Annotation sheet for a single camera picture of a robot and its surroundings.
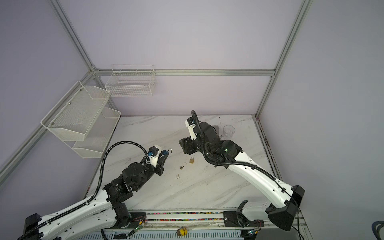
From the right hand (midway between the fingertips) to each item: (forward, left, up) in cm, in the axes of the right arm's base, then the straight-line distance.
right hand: (183, 139), depth 68 cm
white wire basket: (+45, +37, +3) cm, 59 cm away
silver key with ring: (+2, +4, -32) cm, 32 cm away
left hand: (-3, +10, -7) cm, 13 cm away
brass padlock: (+6, -2, -31) cm, 32 cm away
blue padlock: (-3, +8, -6) cm, 10 cm away
